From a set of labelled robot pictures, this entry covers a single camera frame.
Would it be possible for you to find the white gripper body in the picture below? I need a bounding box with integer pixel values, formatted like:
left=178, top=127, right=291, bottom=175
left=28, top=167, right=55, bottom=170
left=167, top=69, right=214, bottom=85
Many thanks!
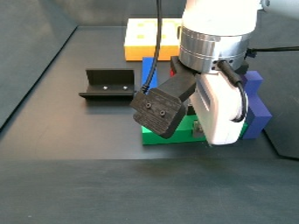
left=190, top=72, right=244, bottom=145

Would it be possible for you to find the green long block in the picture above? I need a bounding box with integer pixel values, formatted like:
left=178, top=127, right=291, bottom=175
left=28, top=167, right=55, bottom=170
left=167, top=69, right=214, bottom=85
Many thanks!
left=140, top=114, right=250, bottom=146

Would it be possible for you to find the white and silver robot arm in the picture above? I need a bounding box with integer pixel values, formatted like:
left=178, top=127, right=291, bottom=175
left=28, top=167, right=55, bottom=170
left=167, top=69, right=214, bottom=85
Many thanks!
left=179, top=0, right=260, bottom=145

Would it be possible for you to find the yellow board with slots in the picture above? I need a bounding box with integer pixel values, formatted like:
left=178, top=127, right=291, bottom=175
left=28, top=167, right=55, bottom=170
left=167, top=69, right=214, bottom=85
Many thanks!
left=124, top=18, right=182, bottom=61

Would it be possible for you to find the purple cross-shaped block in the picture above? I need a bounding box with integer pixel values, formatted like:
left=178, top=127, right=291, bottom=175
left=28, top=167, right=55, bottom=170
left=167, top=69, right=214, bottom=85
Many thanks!
left=242, top=71, right=272, bottom=139

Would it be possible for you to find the blue long block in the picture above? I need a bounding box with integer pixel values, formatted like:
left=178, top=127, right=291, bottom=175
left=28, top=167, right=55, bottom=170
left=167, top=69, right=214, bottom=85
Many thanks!
left=142, top=57, right=158, bottom=94

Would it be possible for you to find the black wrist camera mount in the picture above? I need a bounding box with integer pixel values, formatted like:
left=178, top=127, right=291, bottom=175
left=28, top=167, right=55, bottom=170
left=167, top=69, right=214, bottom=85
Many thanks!
left=130, top=56, right=196, bottom=138

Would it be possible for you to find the black cable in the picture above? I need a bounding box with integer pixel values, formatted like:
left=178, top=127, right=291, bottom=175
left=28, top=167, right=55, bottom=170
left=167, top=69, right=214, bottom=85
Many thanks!
left=140, top=0, right=164, bottom=95

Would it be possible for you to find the black angle bracket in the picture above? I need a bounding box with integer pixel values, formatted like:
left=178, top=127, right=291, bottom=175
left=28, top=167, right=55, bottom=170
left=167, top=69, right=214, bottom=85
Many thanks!
left=79, top=68, right=135, bottom=101

